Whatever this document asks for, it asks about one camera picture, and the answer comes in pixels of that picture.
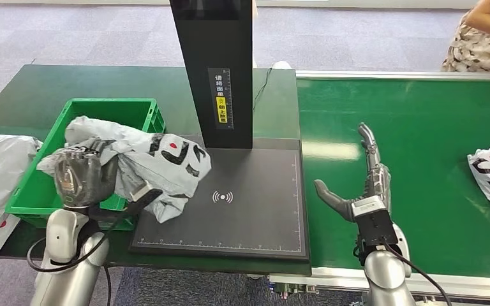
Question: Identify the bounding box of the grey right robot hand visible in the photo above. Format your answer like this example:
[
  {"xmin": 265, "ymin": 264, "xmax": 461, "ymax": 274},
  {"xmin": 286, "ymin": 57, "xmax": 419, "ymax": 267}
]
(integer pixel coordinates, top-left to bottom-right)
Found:
[{"xmin": 313, "ymin": 122, "xmax": 392, "ymax": 223}]

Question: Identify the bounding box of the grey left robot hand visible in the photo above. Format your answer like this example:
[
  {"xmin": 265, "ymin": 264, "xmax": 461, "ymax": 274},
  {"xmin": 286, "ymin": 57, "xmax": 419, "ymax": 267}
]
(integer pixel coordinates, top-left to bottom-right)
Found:
[{"xmin": 54, "ymin": 143, "xmax": 119, "ymax": 209}]

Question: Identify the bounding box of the green plastic basket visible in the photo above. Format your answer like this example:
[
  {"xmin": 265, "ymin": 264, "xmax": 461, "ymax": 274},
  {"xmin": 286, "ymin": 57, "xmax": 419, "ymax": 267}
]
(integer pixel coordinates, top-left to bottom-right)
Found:
[{"xmin": 4, "ymin": 98, "xmax": 167, "ymax": 231}]

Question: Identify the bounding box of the black weighing platform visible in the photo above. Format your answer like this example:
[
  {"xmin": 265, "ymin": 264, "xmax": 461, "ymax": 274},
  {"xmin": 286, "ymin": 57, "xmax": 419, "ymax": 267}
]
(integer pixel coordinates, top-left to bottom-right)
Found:
[{"xmin": 128, "ymin": 135, "xmax": 311, "ymax": 265}]

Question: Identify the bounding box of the grey plastic bag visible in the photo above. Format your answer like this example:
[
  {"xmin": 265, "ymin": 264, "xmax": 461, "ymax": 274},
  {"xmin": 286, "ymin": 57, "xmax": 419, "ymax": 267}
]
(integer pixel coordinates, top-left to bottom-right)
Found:
[{"xmin": 0, "ymin": 129, "xmax": 43, "ymax": 212}]

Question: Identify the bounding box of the green conveyor belt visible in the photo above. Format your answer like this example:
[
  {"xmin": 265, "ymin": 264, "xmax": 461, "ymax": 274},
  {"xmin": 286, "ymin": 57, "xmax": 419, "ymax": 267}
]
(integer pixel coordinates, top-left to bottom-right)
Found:
[{"xmin": 269, "ymin": 69, "xmax": 490, "ymax": 303}]

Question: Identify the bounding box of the black yellow instruction sticker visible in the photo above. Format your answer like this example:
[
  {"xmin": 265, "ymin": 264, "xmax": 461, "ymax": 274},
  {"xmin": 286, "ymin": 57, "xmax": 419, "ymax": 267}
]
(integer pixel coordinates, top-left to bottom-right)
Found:
[{"xmin": 207, "ymin": 67, "xmax": 235, "ymax": 131}]

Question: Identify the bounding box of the person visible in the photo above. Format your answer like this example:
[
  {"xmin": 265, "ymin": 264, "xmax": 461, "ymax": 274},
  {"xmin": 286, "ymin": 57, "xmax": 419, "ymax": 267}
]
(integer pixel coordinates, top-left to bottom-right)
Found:
[{"xmin": 440, "ymin": 0, "xmax": 490, "ymax": 73}]

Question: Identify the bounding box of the black scanner column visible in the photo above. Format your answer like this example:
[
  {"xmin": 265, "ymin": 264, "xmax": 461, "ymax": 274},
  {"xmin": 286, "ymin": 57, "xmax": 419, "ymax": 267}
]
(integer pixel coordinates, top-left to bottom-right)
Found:
[{"xmin": 169, "ymin": 0, "xmax": 255, "ymax": 150}]

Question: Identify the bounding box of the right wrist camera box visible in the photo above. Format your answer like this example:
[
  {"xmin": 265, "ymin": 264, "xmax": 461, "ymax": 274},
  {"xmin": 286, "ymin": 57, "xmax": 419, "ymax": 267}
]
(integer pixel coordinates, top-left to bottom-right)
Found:
[{"xmin": 350, "ymin": 194, "xmax": 399, "ymax": 249}]

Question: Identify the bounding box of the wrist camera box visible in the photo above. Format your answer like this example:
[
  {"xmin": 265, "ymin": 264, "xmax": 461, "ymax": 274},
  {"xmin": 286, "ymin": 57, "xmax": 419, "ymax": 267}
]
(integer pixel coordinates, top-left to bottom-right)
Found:
[
  {"xmin": 118, "ymin": 180, "xmax": 164, "ymax": 217},
  {"xmin": 350, "ymin": 194, "xmax": 399, "ymax": 249}
]

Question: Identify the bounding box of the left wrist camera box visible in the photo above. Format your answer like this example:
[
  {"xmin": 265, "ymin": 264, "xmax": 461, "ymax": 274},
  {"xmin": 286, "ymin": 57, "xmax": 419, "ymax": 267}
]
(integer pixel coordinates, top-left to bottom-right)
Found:
[{"xmin": 118, "ymin": 180, "xmax": 164, "ymax": 217}]

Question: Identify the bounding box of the thin black power cable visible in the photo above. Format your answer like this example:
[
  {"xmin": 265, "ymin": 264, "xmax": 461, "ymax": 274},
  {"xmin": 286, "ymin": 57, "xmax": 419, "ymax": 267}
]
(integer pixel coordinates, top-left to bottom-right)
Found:
[{"xmin": 252, "ymin": 66, "xmax": 274, "ymax": 113}]

